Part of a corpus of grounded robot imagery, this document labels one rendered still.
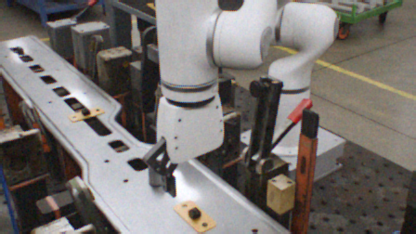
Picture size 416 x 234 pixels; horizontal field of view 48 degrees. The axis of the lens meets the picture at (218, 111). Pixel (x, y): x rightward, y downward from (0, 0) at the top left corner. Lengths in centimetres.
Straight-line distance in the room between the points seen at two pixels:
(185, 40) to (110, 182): 39
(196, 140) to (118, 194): 24
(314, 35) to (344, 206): 48
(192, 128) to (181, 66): 11
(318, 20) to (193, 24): 66
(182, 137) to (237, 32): 19
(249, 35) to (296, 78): 70
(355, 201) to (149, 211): 72
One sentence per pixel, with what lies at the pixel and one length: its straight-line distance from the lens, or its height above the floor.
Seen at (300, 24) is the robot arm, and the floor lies 118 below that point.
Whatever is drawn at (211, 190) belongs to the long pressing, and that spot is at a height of 100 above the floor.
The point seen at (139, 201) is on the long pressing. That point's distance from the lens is 86.
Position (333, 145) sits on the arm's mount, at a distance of 144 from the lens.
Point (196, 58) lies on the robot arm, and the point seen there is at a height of 130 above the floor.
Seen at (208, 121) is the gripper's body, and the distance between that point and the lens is 70.
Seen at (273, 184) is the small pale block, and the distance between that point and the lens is 79.
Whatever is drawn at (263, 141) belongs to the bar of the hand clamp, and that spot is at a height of 111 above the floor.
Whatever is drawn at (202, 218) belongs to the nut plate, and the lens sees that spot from 81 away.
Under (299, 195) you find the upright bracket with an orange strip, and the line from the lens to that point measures 82.
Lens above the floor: 153
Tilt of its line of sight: 27 degrees down
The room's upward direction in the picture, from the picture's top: straight up
